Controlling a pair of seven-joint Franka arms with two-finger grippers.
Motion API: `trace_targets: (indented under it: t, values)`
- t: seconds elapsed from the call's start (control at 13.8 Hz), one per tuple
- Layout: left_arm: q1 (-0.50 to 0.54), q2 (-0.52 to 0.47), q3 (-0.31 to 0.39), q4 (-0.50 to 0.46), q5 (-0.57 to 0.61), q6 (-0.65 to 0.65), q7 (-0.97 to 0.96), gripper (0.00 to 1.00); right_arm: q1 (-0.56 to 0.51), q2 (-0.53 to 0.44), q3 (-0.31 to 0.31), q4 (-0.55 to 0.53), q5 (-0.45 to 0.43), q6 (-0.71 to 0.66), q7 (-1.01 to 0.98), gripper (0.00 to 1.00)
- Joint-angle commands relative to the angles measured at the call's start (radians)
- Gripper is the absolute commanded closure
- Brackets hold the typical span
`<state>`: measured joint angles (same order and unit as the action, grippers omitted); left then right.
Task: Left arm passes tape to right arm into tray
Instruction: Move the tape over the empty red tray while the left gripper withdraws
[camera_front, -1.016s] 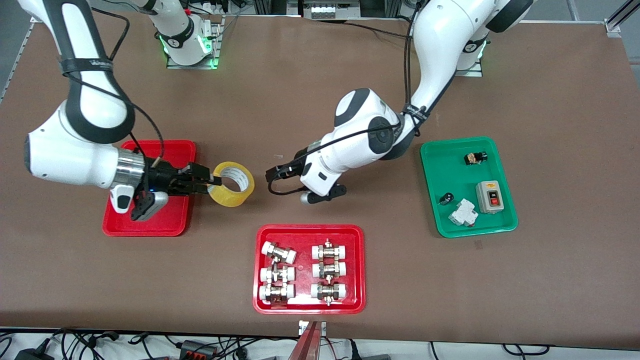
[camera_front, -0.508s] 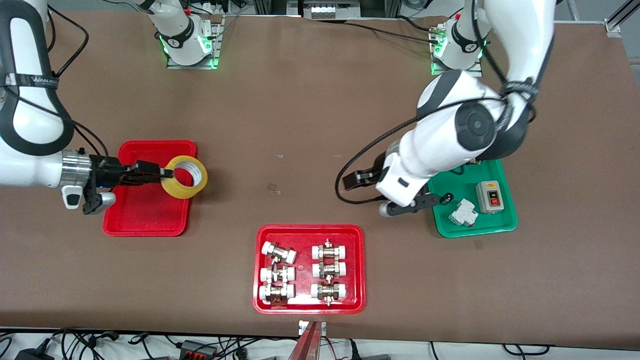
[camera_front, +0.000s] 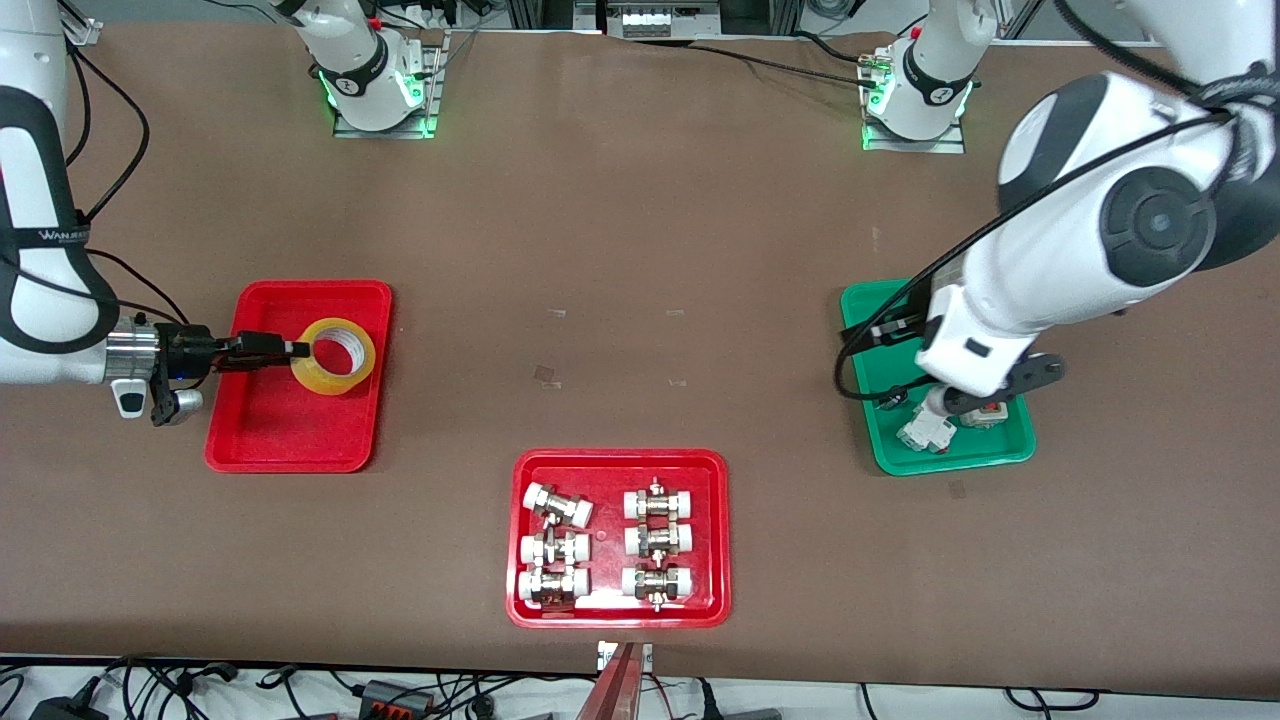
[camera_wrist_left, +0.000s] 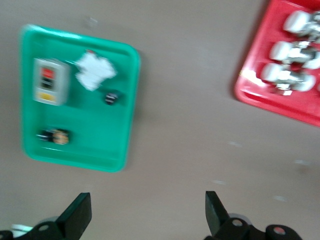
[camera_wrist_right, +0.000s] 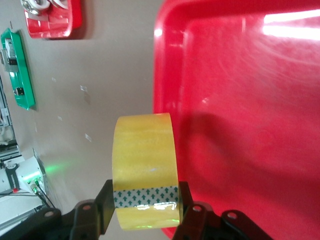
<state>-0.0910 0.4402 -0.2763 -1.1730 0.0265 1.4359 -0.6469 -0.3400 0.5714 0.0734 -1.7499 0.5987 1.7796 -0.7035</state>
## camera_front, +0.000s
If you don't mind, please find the yellow clear tape roll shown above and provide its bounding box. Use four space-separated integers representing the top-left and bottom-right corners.
291 318 378 397

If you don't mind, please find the empty red plastic tray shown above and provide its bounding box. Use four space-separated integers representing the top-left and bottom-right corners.
204 279 394 474

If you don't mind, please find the green plastic tray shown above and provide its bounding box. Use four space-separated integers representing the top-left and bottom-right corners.
840 278 1038 477

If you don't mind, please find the red tray with fittings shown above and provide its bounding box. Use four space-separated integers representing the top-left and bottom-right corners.
505 448 732 629

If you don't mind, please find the white circuit breaker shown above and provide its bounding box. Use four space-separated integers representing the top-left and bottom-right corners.
897 408 958 454

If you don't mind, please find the tilted white metal pipe fitting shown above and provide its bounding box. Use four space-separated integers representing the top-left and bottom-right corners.
523 483 594 529

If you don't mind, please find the grey connector box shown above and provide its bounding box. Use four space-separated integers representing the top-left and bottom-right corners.
360 680 436 717

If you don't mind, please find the black power adapter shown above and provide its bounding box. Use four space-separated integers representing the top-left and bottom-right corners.
28 695 111 720

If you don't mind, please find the white power strip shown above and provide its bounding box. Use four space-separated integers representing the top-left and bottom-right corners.
620 0 723 39

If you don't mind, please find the aluminium profile bar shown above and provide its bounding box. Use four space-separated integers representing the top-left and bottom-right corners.
575 640 653 720

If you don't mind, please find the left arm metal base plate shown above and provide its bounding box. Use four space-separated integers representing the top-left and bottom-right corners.
862 45 967 154

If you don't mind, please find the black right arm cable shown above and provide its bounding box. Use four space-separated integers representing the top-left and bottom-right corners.
0 0 193 333

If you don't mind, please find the black table cable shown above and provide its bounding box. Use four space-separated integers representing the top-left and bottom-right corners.
690 32 886 87

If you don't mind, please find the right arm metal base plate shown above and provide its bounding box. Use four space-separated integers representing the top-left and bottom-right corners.
333 30 443 139

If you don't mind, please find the aluminium frame corner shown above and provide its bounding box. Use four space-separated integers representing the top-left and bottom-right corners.
62 0 105 47

